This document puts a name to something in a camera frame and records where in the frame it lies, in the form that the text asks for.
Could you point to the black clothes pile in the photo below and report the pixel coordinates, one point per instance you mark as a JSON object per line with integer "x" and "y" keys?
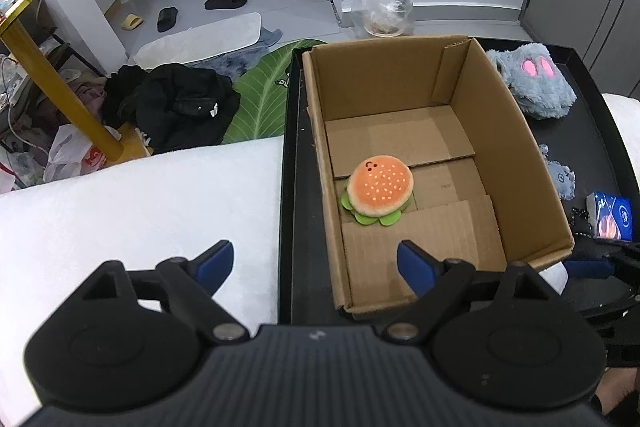
{"x": 175, "y": 107}

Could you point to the yellow pedestal table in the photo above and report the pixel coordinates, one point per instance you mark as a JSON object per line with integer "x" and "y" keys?
{"x": 45, "y": 72}

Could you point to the blue grey towel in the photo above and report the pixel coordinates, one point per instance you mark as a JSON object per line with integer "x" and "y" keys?
{"x": 271, "y": 38}

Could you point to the white floor mat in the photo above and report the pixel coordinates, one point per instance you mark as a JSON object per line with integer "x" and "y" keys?
{"x": 200, "y": 38}

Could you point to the black metal rack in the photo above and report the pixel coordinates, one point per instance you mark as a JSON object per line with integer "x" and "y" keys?
{"x": 65, "y": 54}

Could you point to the hamburger plush toy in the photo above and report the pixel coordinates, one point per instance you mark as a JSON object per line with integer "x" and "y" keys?
{"x": 380, "y": 184}

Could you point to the black slipper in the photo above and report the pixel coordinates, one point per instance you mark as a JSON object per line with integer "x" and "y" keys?
{"x": 167, "y": 19}
{"x": 226, "y": 0}

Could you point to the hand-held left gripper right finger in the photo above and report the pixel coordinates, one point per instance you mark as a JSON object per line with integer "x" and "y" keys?
{"x": 414, "y": 263}

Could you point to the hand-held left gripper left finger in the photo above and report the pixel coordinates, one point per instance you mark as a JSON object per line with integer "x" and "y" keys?
{"x": 218, "y": 259}

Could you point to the small grey plush toy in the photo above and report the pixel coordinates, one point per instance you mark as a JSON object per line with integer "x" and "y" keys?
{"x": 560, "y": 179}

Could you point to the clear plastic bag with bowl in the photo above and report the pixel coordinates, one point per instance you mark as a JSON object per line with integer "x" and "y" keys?
{"x": 382, "y": 14}

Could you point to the green leaf rug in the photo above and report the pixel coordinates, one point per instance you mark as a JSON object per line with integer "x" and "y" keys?
{"x": 265, "y": 92}

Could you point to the cardboard box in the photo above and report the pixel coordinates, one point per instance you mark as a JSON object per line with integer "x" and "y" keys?
{"x": 450, "y": 77}

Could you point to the grey plush slipper pink spots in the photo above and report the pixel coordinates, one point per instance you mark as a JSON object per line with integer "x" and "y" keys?
{"x": 542, "y": 94}

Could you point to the black tray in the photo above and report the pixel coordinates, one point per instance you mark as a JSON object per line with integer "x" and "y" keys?
{"x": 299, "y": 207}

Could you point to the red white plastic bag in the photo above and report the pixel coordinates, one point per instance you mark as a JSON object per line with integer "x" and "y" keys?
{"x": 80, "y": 157}

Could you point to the blue tissue packet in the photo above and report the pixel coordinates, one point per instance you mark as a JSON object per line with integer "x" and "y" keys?
{"x": 612, "y": 214}

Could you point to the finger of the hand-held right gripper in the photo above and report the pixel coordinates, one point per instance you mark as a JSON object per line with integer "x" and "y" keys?
{"x": 587, "y": 268}
{"x": 617, "y": 307}

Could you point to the pink clothes heap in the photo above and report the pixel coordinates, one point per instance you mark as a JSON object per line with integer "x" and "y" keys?
{"x": 90, "y": 99}

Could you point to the yellow slipper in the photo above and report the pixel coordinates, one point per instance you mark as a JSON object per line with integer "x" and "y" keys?
{"x": 132, "y": 21}

